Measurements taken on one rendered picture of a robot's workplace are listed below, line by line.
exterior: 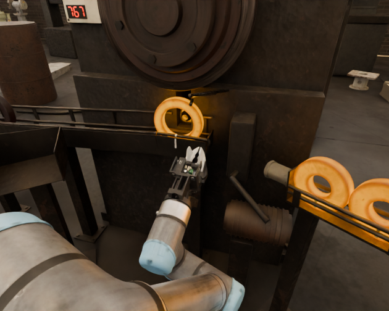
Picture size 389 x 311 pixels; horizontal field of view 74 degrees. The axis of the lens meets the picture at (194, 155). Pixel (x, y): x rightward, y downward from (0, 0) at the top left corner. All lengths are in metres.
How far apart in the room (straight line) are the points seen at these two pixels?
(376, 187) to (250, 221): 0.38
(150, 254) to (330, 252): 1.20
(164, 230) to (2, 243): 0.32
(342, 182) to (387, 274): 0.97
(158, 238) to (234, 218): 0.39
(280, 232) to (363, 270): 0.77
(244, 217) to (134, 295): 0.63
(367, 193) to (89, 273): 0.62
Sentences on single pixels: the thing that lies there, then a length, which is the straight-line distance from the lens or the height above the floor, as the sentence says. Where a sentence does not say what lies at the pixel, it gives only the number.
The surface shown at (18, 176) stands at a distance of 1.12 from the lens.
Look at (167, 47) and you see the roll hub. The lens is 0.77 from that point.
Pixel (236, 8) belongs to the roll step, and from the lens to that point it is 0.77.
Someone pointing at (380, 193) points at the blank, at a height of 0.77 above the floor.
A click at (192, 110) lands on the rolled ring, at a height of 0.81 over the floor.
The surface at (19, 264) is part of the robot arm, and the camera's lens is 0.32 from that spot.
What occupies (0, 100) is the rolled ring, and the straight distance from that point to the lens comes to 1.46.
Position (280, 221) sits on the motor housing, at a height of 0.52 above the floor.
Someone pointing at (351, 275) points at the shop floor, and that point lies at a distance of 1.57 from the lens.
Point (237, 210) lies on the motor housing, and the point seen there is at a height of 0.53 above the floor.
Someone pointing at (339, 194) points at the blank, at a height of 0.71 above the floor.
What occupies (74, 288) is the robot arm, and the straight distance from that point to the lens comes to 0.29.
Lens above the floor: 1.15
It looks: 32 degrees down
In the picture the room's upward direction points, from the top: straight up
